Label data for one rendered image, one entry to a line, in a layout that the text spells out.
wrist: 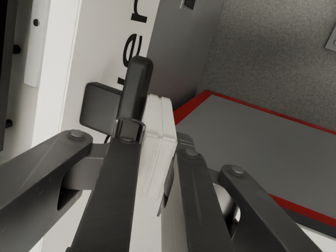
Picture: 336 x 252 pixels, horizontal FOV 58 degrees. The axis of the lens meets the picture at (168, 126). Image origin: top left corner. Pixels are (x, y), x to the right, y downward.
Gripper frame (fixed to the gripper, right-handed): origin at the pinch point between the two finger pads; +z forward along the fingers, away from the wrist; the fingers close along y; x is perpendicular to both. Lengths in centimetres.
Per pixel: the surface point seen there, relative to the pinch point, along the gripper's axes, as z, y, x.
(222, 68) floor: 89, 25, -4
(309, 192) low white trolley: 22.0, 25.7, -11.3
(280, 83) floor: 83, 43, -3
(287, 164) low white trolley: 31.3, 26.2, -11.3
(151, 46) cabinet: 33.5, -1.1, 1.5
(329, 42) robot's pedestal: 78, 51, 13
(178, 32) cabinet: 46.0, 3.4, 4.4
